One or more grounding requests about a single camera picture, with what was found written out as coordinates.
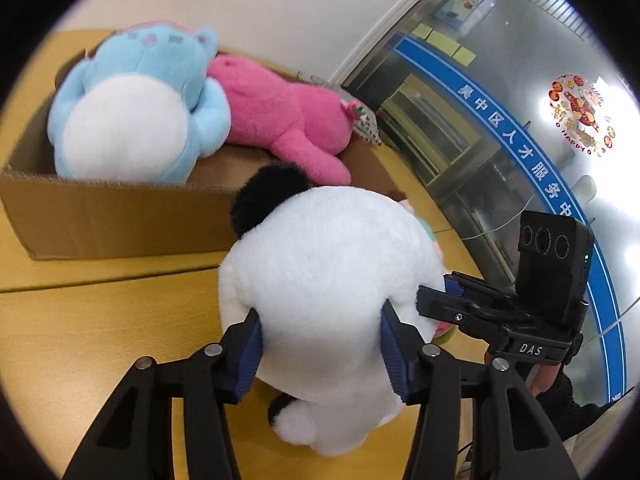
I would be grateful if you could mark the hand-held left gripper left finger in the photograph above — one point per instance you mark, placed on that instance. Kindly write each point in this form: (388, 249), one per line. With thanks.
(247, 355)

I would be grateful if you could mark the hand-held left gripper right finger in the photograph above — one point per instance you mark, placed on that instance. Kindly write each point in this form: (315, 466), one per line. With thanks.
(395, 355)

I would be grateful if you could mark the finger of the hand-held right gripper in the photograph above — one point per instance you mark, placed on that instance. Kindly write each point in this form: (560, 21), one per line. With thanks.
(460, 307)
(452, 282)

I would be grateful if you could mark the small pink and teal doll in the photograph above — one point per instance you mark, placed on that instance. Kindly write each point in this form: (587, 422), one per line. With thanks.
(425, 227)

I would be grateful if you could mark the panda plush toy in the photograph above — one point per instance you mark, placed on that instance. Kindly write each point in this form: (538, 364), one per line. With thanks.
(320, 285)

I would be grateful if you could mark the cardboard box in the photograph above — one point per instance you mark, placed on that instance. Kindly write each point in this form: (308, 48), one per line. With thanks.
(125, 220)

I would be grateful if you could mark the person's right hand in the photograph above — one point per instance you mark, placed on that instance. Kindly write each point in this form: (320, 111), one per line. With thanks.
(542, 382)

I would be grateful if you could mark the blue window banner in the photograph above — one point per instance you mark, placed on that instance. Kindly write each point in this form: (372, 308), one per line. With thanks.
(505, 125)

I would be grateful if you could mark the round red window decal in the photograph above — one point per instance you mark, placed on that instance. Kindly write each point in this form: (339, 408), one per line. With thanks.
(582, 115)

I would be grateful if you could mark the wooden shelf behind glass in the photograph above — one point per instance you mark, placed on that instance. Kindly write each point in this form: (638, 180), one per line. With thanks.
(425, 125)

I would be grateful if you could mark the yellow sticky note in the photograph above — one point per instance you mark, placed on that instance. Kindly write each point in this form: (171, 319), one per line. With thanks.
(422, 31)
(463, 54)
(441, 41)

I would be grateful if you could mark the pink plush toy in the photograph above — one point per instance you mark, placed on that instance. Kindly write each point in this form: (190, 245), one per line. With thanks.
(280, 115)

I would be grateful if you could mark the blue plush toy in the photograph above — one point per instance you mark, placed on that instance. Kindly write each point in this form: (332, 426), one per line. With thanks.
(125, 130)

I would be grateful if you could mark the cartoon poster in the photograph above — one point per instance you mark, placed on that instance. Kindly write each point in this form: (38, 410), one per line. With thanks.
(467, 2)

